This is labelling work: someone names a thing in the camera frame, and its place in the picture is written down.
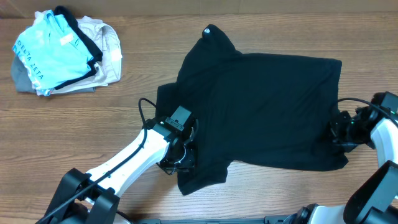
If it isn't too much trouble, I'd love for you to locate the black polo shirt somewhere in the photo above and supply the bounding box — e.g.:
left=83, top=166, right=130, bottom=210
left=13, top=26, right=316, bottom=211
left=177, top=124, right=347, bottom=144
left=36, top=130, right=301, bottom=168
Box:
left=156, top=25, right=348, bottom=195

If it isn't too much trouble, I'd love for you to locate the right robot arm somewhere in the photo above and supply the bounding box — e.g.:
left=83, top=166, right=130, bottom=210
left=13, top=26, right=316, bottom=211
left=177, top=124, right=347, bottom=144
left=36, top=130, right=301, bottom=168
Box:
left=278, top=91, right=397, bottom=224

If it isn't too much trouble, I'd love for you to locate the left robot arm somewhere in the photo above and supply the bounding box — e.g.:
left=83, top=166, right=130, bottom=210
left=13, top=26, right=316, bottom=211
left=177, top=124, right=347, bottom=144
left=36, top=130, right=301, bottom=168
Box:
left=39, top=106, right=199, bottom=223

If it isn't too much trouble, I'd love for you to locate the beige folded garment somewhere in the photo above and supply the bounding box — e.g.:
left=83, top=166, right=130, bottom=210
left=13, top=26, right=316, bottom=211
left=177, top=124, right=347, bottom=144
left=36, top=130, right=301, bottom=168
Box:
left=32, top=11, right=123, bottom=96

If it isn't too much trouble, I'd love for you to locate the light blue folded t-shirt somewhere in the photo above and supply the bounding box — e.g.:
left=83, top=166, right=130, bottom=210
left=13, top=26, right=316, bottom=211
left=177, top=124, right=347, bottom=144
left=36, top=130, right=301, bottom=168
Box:
left=12, top=10, right=93, bottom=96

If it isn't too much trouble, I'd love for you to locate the grey folded garment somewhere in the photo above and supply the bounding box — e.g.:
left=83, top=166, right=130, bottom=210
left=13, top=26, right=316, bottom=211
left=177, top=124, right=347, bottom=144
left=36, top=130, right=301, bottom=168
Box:
left=11, top=56, right=101, bottom=94

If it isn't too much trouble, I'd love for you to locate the black folded garment in pile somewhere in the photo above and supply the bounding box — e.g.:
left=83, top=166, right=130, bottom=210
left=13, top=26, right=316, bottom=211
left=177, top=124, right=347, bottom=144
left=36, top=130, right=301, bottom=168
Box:
left=54, top=6, right=103, bottom=90

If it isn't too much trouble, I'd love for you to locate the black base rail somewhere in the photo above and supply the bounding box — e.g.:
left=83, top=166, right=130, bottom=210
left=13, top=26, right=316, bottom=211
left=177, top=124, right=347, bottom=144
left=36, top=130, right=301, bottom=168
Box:
left=133, top=215, right=288, bottom=224

